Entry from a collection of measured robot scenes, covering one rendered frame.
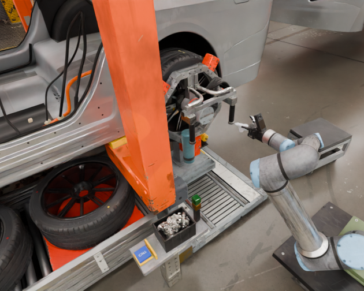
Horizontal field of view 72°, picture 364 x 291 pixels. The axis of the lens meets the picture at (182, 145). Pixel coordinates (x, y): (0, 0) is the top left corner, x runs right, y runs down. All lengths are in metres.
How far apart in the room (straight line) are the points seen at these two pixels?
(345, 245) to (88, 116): 1.50
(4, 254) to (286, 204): 1.47
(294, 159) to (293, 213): 0.28
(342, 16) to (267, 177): 3.01
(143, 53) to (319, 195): 1.96
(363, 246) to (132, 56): 1.27
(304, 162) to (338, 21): 2.96
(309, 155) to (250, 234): 1.13
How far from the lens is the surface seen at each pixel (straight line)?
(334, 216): 1.98
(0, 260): 1.75
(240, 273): 1.94
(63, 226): 1.69
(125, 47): 0.95
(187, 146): 1.74
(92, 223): 1.63
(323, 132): 2.60
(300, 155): 1.07
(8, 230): 1.85
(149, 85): 1.04
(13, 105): 2.31
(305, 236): 1.36
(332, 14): 3.82
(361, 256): 1.46
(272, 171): 1.06
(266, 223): 2.17
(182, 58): 1.69
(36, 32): 3.20
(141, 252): 1.47
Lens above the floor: 1.76
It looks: 39 degrees down
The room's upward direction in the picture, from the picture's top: 4 degrees counter-clockwise
